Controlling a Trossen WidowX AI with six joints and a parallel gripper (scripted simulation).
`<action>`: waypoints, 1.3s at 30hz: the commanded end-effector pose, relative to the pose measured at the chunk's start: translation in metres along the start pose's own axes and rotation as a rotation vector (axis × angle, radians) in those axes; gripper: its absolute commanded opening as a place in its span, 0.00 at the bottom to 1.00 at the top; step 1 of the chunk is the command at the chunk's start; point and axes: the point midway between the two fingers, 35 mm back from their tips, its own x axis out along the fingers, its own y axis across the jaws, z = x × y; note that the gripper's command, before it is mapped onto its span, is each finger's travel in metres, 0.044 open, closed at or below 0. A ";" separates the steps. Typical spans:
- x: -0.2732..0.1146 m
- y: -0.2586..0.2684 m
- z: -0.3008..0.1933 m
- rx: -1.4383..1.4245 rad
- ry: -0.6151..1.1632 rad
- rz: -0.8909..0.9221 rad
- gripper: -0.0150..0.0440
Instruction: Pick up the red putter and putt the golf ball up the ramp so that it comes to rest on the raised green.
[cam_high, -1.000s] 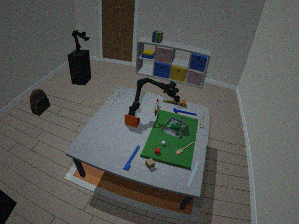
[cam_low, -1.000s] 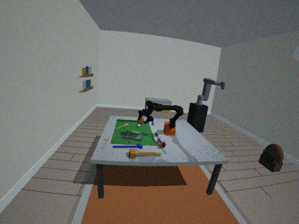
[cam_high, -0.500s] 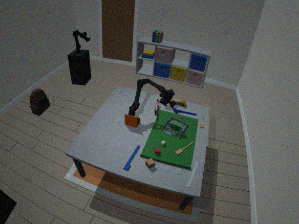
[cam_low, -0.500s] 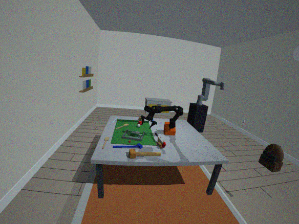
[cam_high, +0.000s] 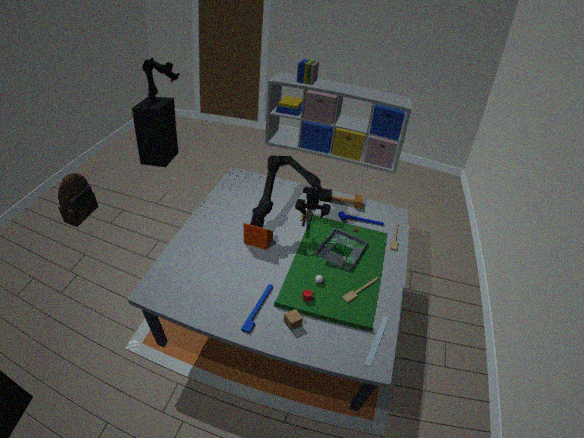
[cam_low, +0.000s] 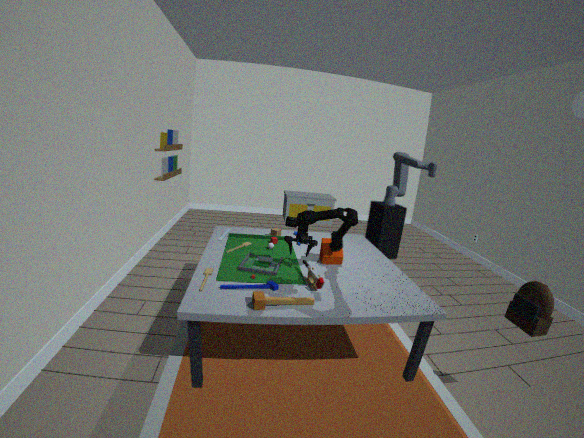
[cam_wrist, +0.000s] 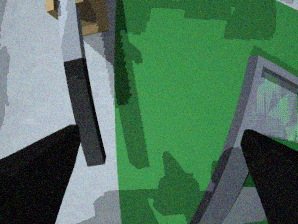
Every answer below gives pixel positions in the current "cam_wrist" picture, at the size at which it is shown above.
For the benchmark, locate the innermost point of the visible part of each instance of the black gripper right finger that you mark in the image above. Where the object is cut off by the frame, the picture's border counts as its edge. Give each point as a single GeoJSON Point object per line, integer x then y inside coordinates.
{"type": "Point", "coordinates": [274, 168]}

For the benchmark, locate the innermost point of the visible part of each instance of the green mat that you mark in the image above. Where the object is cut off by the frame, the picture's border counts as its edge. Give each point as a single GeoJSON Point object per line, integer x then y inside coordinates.
{"type": "Point", "coordinates": [178, 72]}

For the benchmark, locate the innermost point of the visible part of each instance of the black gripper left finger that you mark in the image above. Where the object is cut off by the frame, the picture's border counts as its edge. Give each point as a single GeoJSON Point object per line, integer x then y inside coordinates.
{"type": "Point", "coordinates": [33, 180]}

